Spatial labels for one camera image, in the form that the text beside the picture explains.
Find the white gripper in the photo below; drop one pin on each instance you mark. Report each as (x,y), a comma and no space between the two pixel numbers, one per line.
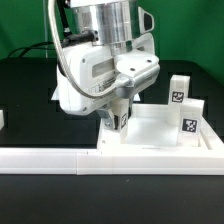
(86,71)

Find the white square table top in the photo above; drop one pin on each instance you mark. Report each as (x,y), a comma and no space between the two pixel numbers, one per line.
(148,129)

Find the white sheet with markers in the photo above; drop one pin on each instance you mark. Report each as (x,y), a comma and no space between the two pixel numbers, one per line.
(55,96)

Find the white L-shaped fence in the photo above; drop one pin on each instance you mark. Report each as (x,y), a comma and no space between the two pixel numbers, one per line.
(100,161)

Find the white block at left edge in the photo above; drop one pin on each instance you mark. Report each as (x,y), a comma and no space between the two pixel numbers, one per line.
(1,119)

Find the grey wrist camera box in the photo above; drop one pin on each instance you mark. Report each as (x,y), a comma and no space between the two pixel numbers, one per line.
(137,70)

